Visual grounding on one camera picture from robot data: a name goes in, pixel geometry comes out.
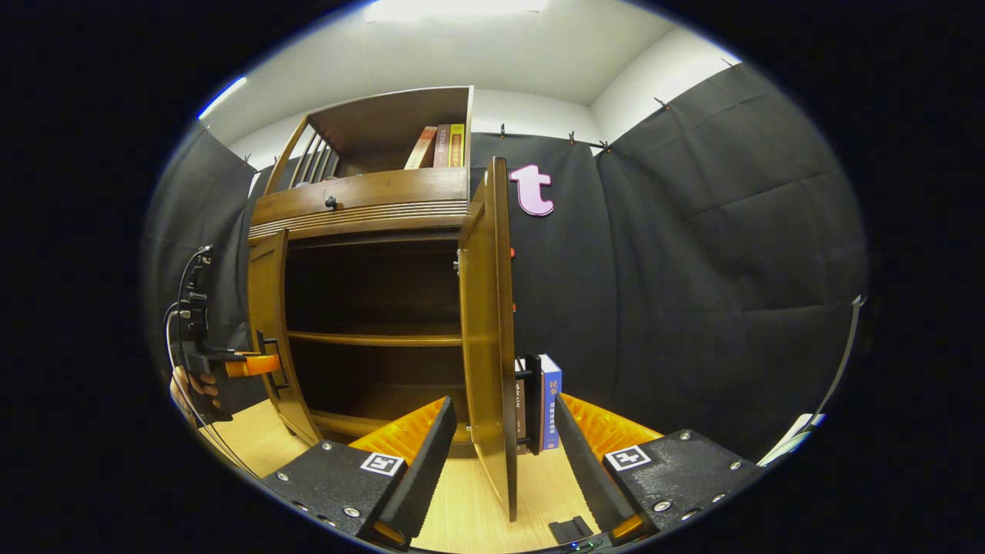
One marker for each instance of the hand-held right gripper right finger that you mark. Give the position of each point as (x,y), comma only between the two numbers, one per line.
(592,477)

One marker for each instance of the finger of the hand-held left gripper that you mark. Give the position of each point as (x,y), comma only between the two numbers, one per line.
(254,365)

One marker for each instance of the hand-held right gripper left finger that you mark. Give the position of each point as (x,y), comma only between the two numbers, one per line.
(419,469)

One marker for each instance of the wooden shoe cabinet door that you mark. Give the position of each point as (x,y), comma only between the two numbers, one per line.
(485,346)
(265,292)

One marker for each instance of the wooden double-door shoe cabinet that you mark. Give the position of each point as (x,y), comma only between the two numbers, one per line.
(369,123)

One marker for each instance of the wooden inner cabinet shelf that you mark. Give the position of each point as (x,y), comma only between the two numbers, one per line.
(369,337)

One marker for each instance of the blue book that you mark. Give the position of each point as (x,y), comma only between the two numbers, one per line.
(550,404)

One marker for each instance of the wooden drawer with black knob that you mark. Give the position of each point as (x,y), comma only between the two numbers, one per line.
(385,192)

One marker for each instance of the black backdrop cloth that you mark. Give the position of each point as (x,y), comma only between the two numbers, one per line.
(692,269)

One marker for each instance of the dark red book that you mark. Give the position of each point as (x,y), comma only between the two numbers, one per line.
(442,146)

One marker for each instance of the yellow book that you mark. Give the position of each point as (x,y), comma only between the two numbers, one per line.
(457,145)

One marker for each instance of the large ceiling light panel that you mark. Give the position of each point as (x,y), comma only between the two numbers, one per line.
(454,9)

